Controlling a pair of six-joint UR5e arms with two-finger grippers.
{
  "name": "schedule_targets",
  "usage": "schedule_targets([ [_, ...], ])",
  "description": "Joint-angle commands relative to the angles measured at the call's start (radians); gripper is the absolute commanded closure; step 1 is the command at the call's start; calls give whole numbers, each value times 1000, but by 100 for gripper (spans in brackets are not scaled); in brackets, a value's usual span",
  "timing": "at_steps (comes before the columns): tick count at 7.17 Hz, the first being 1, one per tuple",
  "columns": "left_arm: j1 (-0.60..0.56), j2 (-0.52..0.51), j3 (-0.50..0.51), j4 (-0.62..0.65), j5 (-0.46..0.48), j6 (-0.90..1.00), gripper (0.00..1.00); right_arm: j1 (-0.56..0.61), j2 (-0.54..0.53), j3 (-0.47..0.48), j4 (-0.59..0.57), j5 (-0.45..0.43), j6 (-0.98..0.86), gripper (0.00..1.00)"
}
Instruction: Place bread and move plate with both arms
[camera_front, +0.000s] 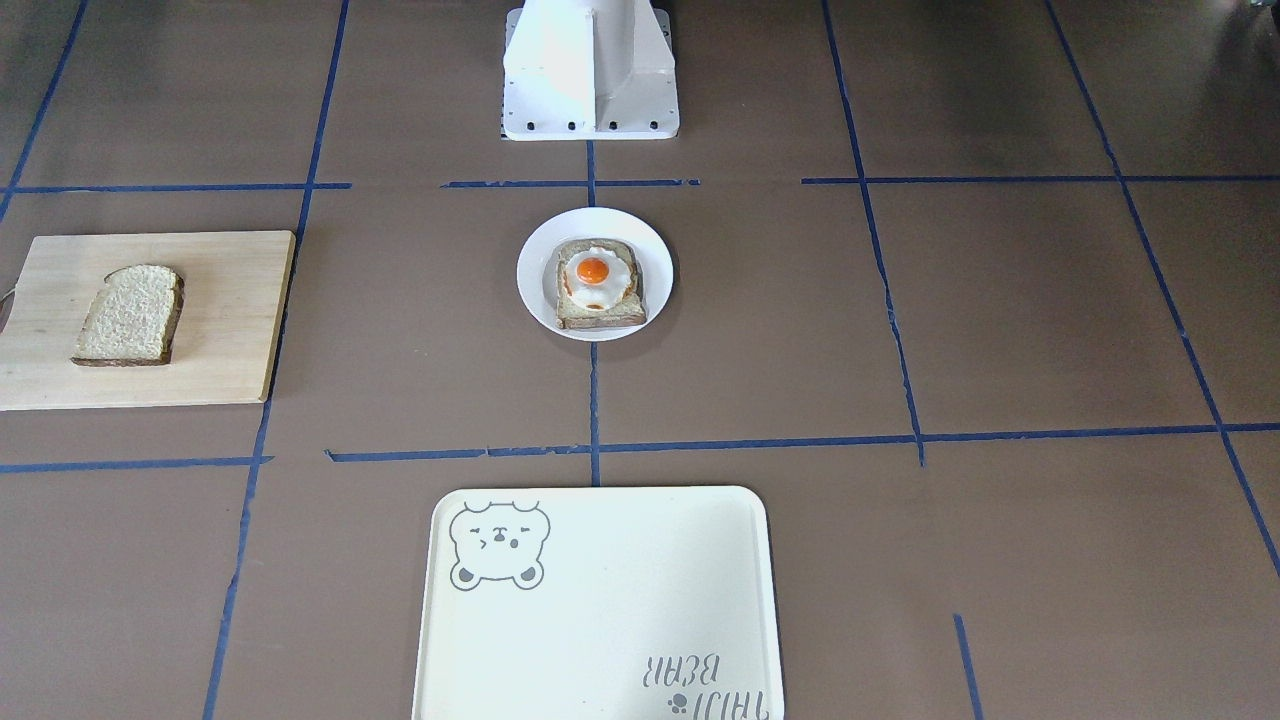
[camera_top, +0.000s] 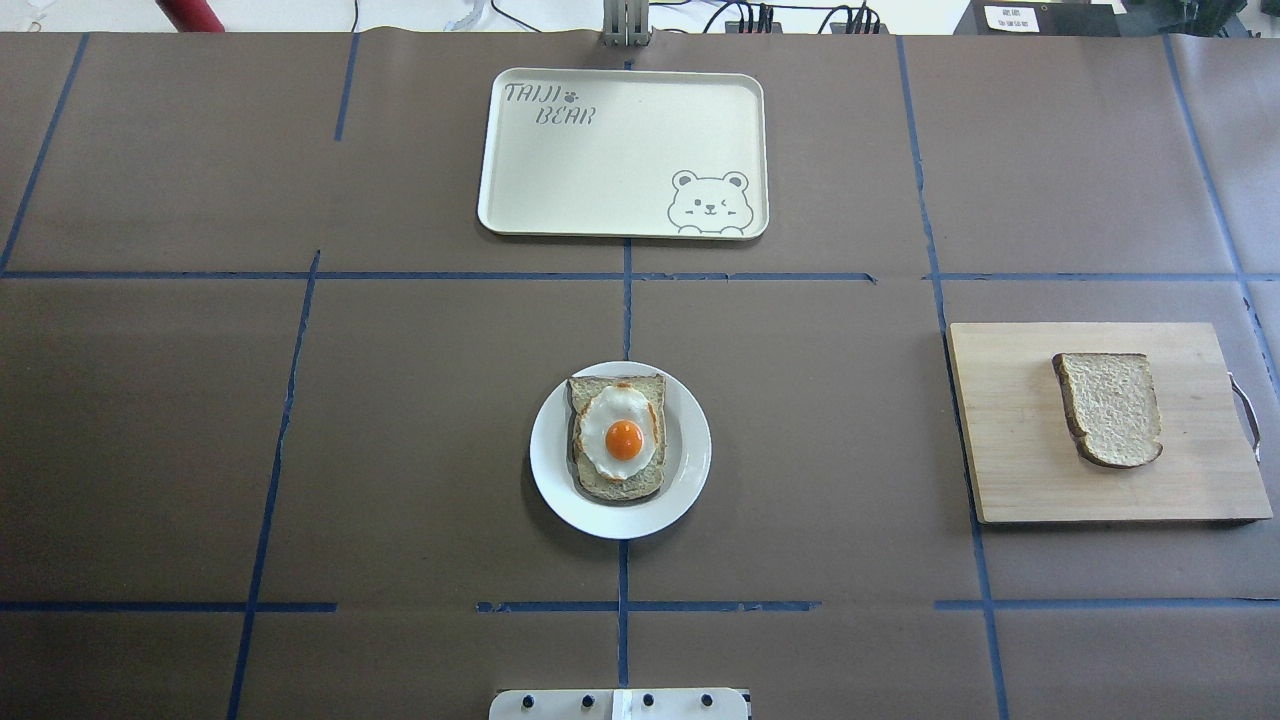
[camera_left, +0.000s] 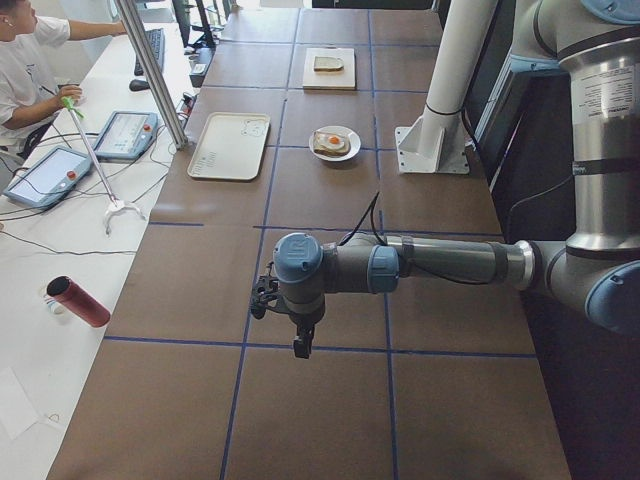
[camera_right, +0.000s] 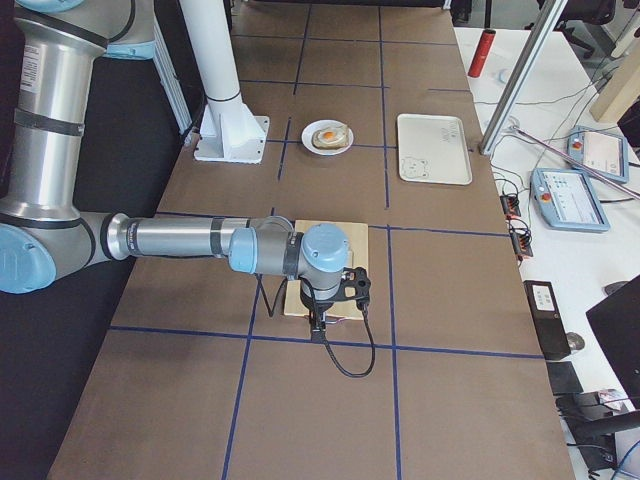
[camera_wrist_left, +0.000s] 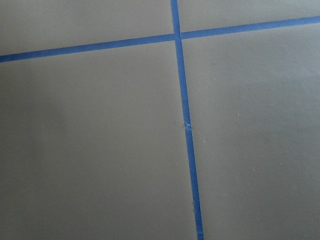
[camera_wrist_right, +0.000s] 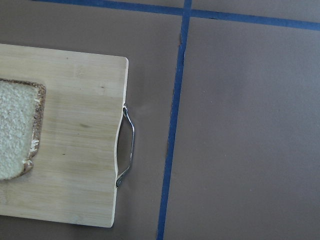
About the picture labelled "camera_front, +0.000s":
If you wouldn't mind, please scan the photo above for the white round plate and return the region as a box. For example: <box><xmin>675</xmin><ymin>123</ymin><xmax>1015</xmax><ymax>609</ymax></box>
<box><xmin>516</xmin><ymin>208</ymin><xmax>677</xmax><ymax>342</ymax></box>

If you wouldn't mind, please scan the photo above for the brown bread slice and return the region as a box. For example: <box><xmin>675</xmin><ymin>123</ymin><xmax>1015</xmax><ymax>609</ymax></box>
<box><xmin>70</xmin><ymin>264</ymin><xmax>186</xmax><ymax>366</ymax></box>

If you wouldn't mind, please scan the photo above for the fried egg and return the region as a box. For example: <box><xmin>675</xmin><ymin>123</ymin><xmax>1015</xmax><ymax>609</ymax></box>
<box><xmin>561</xmin><ymin>246</ymin><xmax>634</xmax><ymax>311</ymax></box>

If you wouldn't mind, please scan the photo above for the cream bear serving tray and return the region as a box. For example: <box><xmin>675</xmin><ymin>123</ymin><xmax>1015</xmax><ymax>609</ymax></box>
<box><xmin>412</xmin><ymin>486</ymin><xmax>786</xmax><ymax>719</ymax></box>

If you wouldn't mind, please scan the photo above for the wooden cutting board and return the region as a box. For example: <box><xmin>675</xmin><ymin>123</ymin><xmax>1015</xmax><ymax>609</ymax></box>
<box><xmin>1</xmin><ymin>231</ymin><xmax>294</xmax><ymax>411</ymax></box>

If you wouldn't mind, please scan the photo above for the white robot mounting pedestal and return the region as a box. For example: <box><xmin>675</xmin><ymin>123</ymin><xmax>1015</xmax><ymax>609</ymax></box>
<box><xmin>500</xmin><ymin>1</ymin><xmax>681</xmax><ymax>142</ymax></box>

